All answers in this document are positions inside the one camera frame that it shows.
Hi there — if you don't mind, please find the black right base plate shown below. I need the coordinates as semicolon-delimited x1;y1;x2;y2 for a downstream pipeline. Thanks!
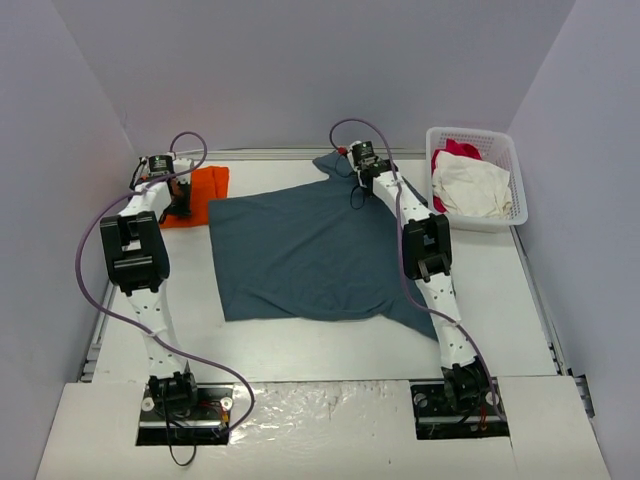
410;380;510;441

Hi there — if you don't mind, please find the red t-shirt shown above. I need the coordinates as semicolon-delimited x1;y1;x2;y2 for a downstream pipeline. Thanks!
431;139;483;213

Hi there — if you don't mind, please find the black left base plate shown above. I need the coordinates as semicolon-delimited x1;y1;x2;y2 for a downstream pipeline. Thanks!
136;384;234;446

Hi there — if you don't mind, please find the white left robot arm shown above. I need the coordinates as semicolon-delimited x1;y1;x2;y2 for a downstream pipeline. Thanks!
100;152;202;418

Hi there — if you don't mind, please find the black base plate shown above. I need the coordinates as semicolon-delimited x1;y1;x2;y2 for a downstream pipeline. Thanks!
136;384;234;446
410;380;510;441

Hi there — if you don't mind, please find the cream white t-shirt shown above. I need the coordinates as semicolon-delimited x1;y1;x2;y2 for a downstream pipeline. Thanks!
432;152;513;219

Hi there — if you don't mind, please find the blue-grey t-shirt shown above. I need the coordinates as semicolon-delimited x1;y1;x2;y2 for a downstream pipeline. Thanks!
208;153;436;338

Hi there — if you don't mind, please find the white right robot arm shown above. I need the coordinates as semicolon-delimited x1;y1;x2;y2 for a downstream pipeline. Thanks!
346;141;490;413

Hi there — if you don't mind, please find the folded orange t-shirt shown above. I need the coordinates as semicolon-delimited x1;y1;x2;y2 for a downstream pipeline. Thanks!
160;166;230;229

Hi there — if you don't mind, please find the thin black cable loop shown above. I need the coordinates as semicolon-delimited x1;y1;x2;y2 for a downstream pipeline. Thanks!
167;429;199;467

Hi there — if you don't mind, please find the white plastic laundry basket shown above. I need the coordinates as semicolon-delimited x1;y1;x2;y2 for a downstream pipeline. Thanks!
426;127;528;232

